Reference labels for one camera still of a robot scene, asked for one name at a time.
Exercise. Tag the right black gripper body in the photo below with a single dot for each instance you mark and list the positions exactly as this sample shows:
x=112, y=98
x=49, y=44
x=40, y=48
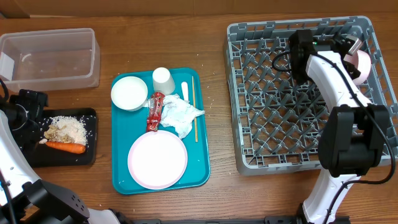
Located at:
x=349, y=68

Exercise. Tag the pink bowl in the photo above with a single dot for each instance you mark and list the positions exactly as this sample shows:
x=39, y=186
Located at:
x=358, y=66

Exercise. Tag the white bowl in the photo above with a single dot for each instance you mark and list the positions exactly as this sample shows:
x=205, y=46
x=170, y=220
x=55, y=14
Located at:
x=129, y=93

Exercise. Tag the orange carrot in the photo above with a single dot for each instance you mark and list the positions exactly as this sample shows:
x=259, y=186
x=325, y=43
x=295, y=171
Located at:
x=68, y=147

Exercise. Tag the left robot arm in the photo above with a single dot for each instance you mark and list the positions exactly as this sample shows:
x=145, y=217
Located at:
x=25, y=197

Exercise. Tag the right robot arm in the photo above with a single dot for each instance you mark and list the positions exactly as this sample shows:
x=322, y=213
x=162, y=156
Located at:
x=354, y=137

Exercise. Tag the grey dishwasher rack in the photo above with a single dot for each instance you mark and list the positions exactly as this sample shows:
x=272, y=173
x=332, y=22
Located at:
x=277, y=123

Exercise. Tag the white plastic spoon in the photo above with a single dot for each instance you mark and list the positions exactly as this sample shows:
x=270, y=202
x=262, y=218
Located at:
x=185, y=91

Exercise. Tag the crumpled white napkin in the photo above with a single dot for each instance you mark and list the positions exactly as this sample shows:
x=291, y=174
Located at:
x=178, y=114

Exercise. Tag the white paper cup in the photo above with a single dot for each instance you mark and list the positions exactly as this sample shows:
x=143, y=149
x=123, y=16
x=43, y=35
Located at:
x=163, y=81

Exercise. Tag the red snack wrapper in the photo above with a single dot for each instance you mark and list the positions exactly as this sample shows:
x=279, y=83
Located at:
x=155, y=111

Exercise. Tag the pink round plate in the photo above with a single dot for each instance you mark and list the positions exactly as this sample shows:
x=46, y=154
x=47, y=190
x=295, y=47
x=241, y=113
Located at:
x=157, y=160

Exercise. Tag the white rice pile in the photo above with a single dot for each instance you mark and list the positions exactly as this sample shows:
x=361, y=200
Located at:
x=74, y=127

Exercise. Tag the clear plastic bin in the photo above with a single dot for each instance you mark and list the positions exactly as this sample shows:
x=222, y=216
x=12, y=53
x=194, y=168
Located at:
x=47, y=60

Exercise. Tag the food scraps pile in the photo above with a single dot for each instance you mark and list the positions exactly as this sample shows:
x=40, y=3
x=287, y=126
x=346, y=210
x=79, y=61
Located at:
x=56, y=134

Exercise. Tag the black plastic tray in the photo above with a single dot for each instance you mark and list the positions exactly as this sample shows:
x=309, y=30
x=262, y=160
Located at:
x=40, y=155

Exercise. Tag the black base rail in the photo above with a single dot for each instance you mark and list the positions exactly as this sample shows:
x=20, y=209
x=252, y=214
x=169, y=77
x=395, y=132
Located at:
x=266, y=220

